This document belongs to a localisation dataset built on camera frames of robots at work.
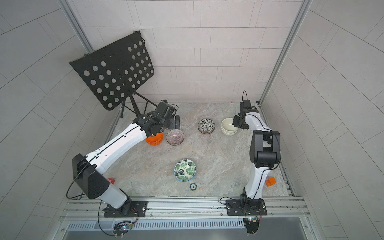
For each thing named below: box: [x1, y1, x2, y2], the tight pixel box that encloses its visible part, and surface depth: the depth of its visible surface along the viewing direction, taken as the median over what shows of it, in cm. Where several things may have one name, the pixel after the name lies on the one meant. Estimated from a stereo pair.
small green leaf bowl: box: [174, 158, 197, 182], surface depth 82 cm
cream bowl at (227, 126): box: [221, 118, 238, 133], surface depth 98 cm
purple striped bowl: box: [166, 128, 185, 146], surface depth 95 cm
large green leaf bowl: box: [174, 173, 196, 183], surface depth 81 cm
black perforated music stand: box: [69, 31, 158, 118], surface depth 72 cm
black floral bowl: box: [197, 118, 216, 134], surface depth 101 cm
